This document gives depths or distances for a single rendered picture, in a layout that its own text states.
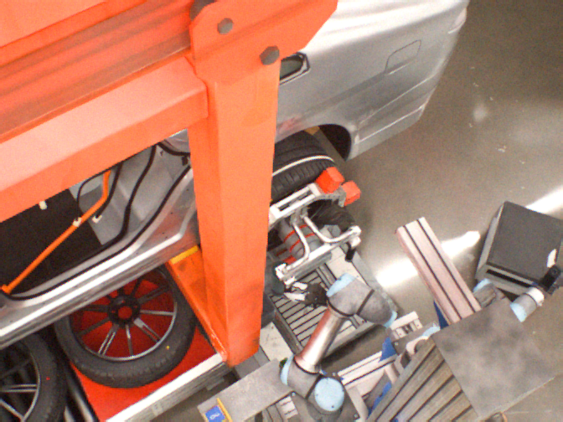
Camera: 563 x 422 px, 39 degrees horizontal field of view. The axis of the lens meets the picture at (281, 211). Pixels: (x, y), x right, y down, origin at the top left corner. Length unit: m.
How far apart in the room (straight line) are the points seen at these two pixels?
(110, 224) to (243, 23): 2.39
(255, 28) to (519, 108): 3.88
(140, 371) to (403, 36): 1.88
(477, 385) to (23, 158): 1.29
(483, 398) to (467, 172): 2.79
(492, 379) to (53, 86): 1.40
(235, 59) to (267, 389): 2.48
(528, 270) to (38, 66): 3.29
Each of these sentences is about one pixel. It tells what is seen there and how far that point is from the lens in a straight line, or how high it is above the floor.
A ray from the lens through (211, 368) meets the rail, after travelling 3.83.
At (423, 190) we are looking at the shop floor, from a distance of 4.71.
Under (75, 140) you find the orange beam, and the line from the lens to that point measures 1.60.
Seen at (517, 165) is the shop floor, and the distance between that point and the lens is 4.95.
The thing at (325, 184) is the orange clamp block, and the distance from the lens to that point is 3.35.
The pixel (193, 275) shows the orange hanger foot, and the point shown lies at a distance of 3.65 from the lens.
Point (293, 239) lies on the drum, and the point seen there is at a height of 0.91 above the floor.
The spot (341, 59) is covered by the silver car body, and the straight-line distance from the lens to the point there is 3.05.
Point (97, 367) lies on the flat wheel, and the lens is 3.75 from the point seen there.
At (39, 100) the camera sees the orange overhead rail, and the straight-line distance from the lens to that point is 1.34.
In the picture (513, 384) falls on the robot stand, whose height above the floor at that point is 2.03.
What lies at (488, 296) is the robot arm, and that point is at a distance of 3.15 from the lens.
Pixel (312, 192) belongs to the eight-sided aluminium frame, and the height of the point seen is 1.12.
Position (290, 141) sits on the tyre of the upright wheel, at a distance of 3.41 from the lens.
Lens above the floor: 4.08
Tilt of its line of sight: 64 degrees down
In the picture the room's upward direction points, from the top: 6 degrees clockwise
